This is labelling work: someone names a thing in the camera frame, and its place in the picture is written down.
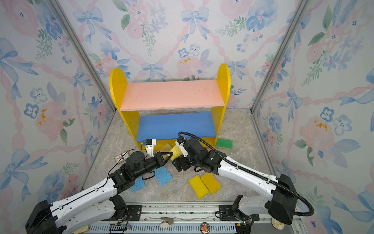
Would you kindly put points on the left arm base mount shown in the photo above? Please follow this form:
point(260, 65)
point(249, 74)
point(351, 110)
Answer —
point(131, 213)

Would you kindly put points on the beige clip on rail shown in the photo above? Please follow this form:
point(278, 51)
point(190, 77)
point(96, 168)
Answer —
point(166, 222)

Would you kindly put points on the bright green scrub sponge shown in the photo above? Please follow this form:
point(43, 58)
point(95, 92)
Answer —
point(224, 143)

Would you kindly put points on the round sticker badge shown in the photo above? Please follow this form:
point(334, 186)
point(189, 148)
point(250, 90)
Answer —
point(204, 228)

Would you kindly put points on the light blue sponge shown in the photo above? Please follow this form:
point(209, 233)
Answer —
point(139, 184)
point(163, 176)

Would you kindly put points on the round beige disc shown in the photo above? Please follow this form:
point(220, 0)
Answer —
point(277, 225)

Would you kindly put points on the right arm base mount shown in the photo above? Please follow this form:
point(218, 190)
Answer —
point(232, 213)

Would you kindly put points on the light blue sponge left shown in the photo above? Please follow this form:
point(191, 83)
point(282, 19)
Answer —
point(139, 184)

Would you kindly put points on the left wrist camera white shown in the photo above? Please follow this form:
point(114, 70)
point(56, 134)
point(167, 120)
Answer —
point(150, 144)

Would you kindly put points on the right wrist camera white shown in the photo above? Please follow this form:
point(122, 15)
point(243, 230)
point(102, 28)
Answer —
point(180, 145)

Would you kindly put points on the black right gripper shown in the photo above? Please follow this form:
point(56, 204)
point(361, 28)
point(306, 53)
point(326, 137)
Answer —
point(177, 162)

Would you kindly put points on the porous yellow sponge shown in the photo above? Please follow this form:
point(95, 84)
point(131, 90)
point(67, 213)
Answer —
point(176, 153)

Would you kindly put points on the yellow scrub sponge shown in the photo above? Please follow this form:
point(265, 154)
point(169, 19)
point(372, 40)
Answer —
point(198, 186)

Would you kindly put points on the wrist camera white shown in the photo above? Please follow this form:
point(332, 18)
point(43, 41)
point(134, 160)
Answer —
point(150, 144)
point(180, 145)

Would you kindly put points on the yellow sponge on floor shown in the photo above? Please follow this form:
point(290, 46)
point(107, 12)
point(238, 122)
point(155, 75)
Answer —
point(211, 183)

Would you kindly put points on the yellow shelf unit frame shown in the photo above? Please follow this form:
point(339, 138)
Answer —
point(160, 110)

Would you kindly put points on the pale yellow sponge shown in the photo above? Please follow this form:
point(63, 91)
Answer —
point(166, 148)

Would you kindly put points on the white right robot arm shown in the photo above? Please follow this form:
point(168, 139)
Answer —
point(271, 199)

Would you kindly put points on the light blue sponge right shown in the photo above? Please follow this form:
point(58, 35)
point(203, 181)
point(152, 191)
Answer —
point(163, 176)

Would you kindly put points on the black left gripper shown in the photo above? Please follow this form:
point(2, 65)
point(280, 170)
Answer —
point(159, 160)

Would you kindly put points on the pink upper shelf board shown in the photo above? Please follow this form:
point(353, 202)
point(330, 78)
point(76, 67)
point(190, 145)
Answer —
point(174, 95)

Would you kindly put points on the small playing card box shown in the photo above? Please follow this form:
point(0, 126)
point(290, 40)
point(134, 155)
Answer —
point(122, 157)

